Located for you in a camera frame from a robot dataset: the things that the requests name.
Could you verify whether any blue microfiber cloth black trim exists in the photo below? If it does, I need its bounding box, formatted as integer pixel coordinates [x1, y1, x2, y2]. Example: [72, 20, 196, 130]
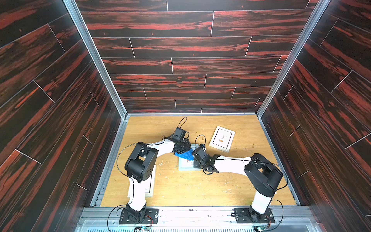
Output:
[175, 149, 194, 161]

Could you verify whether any grey-green picture frame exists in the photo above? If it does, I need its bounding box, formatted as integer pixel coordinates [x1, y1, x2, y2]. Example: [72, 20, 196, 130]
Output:
[178, 144, 200, 171]

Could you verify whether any white picture frame deer print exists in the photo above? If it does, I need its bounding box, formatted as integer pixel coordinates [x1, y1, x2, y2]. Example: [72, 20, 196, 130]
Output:
[209, 126, 235, 153]

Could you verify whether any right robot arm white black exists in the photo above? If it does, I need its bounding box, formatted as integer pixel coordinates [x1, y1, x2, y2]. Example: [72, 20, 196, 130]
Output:
[192, 148, 283, 221]

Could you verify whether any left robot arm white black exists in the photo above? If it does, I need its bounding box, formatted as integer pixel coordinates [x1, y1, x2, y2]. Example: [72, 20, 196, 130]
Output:
[125, 127, 191, 221]

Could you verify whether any white picture frame near left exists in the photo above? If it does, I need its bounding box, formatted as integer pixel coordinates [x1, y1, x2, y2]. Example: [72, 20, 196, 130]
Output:
[145, 165, 157, 198]

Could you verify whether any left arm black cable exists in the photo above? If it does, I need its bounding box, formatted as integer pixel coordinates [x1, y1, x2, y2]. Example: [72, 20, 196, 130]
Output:
[106, 116, 190, 232]

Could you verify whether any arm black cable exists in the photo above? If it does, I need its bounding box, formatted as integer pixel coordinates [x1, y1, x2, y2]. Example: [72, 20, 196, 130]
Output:
[106, 116, 190, 232]
[195, 134, 289, 232]

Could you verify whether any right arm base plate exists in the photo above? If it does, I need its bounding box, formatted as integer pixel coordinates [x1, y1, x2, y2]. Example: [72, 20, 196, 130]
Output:
[231, 207, 275, 224]

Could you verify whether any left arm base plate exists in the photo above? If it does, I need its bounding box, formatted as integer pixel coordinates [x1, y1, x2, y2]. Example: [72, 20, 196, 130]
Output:
[119, 208, 159, 225]

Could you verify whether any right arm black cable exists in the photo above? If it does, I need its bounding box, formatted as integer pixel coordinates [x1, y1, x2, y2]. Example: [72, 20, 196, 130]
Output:
[195, 134, 289, 232]

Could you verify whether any aluminium front rail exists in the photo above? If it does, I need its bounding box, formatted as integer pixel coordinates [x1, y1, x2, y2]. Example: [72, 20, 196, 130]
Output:
[75, 206, 324, 232]

